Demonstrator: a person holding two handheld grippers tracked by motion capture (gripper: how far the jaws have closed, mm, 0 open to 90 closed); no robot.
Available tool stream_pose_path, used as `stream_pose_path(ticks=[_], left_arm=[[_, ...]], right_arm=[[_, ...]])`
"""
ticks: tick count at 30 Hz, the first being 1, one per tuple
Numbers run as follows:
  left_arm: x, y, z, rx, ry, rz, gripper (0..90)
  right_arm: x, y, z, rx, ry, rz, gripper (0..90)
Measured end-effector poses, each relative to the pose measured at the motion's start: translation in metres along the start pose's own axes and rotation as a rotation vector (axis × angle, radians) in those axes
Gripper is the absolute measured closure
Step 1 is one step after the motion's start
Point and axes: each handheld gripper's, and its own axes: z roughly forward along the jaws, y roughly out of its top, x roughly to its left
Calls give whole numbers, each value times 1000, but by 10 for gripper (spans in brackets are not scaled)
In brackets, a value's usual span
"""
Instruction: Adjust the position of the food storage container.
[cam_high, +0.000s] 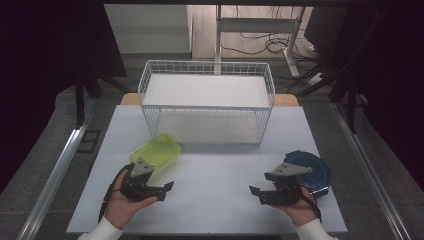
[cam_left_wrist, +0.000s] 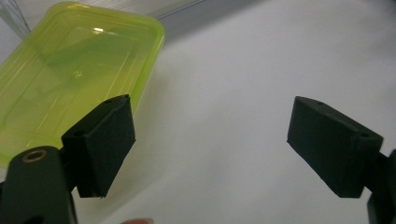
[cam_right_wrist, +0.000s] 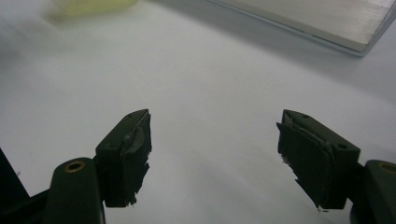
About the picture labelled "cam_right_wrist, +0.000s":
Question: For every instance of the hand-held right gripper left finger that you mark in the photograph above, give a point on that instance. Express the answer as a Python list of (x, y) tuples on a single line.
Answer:
[(121, 161)]

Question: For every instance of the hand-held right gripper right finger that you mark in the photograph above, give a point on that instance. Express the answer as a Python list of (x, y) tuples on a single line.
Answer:
[(314, 161)]

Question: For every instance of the green translucent plastic container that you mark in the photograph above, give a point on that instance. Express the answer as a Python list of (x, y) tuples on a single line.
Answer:
[(90, 6)]

